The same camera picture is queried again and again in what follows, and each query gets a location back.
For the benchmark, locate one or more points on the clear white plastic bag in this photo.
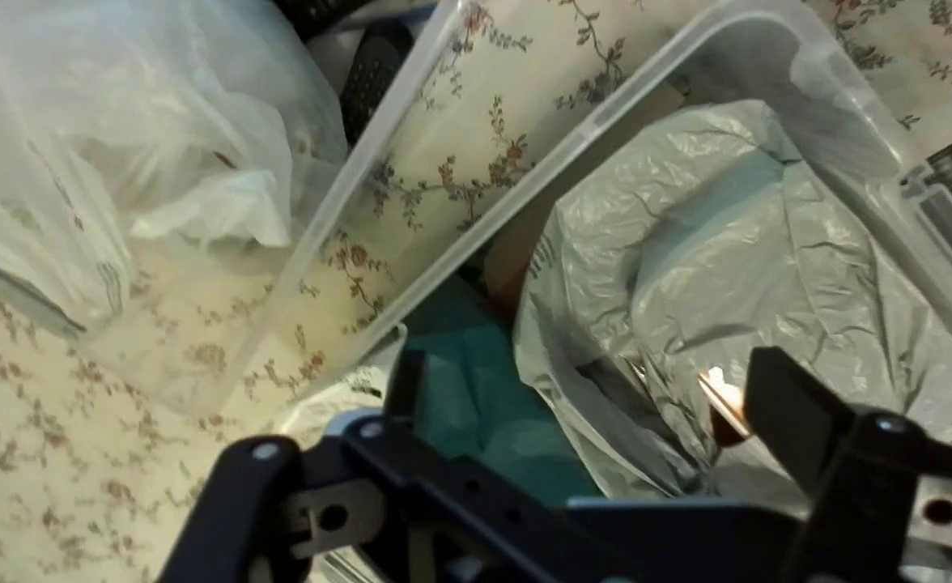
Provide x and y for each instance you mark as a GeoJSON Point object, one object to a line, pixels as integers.
{"type": "Point", "coordinates": [98, 129]}

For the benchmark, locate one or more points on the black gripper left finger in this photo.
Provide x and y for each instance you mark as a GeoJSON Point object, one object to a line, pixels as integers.
{"type": "Point", "coordinates": [249, 505]}

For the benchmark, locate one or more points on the small black object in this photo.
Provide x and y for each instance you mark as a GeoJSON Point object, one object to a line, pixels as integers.
{"type": "Point", "coordinates": [375, 75]}

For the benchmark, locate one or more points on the grey plastic bag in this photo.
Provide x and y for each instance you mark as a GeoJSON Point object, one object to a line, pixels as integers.
{"type": "Point", "coordinates": [735, 247]}

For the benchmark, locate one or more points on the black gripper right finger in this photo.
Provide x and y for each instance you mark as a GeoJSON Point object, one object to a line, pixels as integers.
{"type": "Point", "coordinates": [877, 487]}

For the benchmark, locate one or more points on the small clear plastic bin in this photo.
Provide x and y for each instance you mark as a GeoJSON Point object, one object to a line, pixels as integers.
{"type": "Point", "coordinates": [476, 118]}

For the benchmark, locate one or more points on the floral bed sheet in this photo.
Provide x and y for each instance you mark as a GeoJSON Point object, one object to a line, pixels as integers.
{"type": "Point", "coordinates": [43, 453]}

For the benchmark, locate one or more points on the teal fabric bag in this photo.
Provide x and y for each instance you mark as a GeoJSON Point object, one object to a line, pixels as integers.
{"type": "Point", "coordinates": [498, 400]}

